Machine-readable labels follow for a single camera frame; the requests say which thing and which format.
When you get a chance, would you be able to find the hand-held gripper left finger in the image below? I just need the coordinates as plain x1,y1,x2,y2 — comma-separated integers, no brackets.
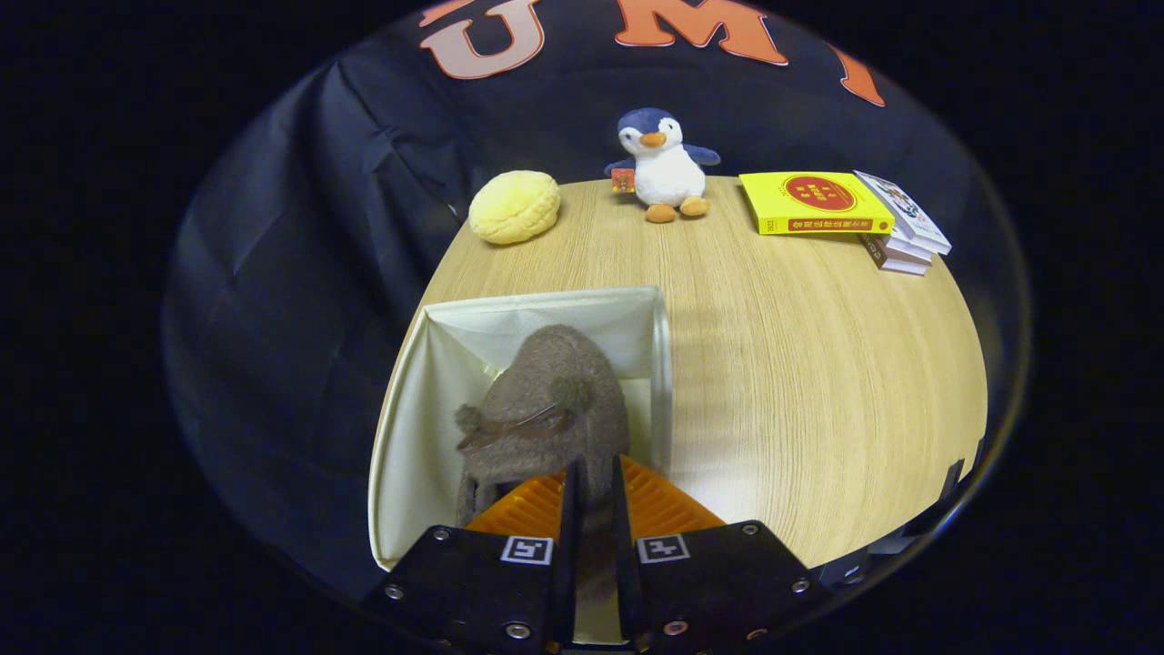
361,457,585,654

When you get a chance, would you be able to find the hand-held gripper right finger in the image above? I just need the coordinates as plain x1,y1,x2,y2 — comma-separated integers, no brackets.
609,455,826,654

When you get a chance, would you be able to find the brown fuzzy shoe with bow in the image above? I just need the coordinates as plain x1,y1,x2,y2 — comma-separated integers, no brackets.
454,324,631,606

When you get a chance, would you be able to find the beige fabric storage box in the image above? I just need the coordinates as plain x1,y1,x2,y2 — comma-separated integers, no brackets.
367,286,674,572

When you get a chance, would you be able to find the yellow bun plush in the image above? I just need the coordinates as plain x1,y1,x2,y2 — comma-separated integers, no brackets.
468,170,562,246

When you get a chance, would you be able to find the blue and white penguin plush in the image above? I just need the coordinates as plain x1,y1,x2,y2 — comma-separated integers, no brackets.
604,107,722,225

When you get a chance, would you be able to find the yellow book with red circle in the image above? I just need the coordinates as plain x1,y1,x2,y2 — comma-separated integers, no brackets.
738,171,897,237

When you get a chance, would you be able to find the white illustrated book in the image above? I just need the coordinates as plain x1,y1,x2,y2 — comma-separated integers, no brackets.
853,170,953,257

